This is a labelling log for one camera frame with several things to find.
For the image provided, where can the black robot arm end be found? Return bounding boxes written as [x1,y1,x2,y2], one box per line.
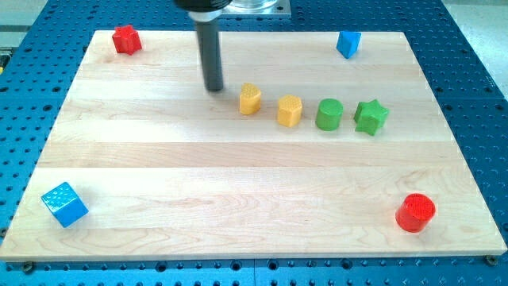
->
[174,0,232,22]

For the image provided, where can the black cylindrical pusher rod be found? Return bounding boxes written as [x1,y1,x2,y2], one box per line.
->
[195,19,224,91]

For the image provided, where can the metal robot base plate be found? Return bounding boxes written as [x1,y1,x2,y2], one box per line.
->
[222,0,291,18]

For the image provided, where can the blue perforated table mat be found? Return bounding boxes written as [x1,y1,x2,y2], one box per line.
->
[1,1,507,285]

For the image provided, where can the green star block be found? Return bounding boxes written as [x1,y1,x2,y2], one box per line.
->
[353,99,390,136]

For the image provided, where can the blue cube block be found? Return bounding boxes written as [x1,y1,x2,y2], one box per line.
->
[40,182,89,228]

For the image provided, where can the blue triangle block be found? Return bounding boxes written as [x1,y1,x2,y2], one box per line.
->
[336,31,362,59]

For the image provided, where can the green cylinder block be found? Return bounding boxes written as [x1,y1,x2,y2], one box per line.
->
[315,99,344,131]

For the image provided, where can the light wooden board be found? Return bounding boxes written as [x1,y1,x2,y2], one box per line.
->
[1,30,506,261]

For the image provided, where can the red cylinder block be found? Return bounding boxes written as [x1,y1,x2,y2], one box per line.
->
[395,193,436,233]

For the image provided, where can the yellow heart block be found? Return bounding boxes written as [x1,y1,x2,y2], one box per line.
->
[239,83,261,115]

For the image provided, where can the red star block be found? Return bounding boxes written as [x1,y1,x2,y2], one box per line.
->
[112,25,142,56]

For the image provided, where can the yellow hexagon block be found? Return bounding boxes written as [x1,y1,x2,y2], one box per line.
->
[277,95,303,127]

